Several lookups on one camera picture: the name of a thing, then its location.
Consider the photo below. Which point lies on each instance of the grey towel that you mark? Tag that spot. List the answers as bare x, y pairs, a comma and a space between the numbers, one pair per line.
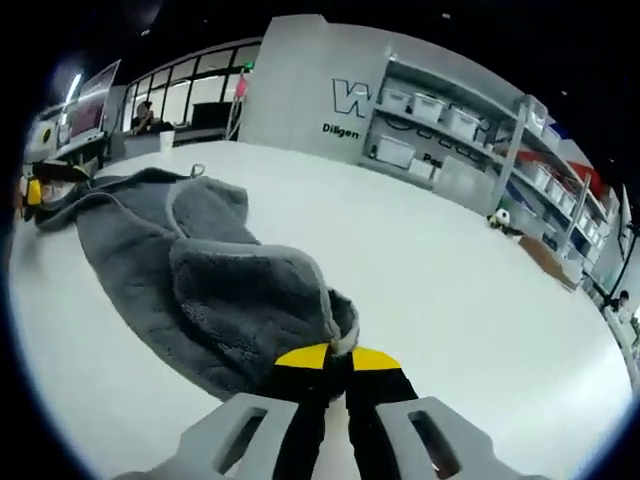
210, 300

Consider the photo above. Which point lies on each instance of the white computer desk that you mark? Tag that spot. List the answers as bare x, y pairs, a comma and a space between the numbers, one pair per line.
82, 141

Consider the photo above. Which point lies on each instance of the large computer monitor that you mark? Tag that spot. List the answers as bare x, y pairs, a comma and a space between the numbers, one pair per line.
92, 105

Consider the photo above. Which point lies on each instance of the grey counter desk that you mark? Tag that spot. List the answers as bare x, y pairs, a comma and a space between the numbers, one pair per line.
140, 145

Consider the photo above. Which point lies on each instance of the white paper cup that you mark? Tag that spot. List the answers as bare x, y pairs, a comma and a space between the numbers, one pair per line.
167, 141

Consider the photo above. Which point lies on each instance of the black monitor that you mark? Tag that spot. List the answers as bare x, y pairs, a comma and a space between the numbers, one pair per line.
212, 115

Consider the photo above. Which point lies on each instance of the pink hanging cloth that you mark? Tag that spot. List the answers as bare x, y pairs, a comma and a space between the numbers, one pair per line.
241, 87

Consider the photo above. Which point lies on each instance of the wooden tray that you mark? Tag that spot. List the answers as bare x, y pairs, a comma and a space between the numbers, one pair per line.
547, 260

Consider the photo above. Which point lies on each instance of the grey plastic bin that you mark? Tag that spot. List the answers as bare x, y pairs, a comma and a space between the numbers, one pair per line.
462, 182

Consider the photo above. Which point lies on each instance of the row of white storage boxes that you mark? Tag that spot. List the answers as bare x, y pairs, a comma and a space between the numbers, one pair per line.
395, 150

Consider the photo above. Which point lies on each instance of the grey metal shelf rack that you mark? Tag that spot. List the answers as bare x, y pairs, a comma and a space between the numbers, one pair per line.
520, 130

